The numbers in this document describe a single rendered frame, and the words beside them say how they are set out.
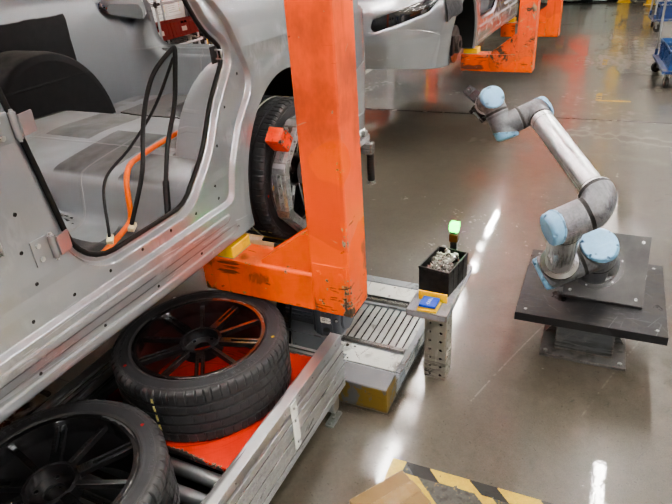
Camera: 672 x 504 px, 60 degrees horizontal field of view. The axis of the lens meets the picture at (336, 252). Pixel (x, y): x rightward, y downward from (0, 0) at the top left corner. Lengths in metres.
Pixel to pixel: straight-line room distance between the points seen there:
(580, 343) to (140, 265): 1.98
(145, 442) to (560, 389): 1.74
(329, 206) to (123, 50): 2.63
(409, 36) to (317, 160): 3.11
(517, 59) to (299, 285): 4.20
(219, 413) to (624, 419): 1.62
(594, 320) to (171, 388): 1.73
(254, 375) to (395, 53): 3.47
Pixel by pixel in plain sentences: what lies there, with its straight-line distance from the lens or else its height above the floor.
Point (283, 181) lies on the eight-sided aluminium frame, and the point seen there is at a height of 0.91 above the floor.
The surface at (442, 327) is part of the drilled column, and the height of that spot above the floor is 0.29.
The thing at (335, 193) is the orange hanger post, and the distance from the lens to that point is 2.01.
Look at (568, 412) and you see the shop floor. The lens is 2.70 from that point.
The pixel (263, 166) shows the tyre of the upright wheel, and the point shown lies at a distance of 2.49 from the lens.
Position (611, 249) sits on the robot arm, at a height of 0.61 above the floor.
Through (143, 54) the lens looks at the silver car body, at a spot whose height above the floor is 1.17.
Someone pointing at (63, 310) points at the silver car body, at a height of 0.92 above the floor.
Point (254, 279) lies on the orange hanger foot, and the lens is 2.38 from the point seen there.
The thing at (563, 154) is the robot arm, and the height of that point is 1.07.
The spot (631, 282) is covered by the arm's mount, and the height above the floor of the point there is 0.38.
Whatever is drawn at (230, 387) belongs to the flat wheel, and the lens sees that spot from 2.07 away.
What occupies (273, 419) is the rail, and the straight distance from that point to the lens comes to 2.07.
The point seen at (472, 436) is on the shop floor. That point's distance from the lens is 2.53.
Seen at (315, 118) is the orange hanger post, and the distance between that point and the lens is 1.94.
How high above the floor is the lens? 1.82
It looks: 29 degrees down
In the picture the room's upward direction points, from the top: 4 degrees counter-clockwise
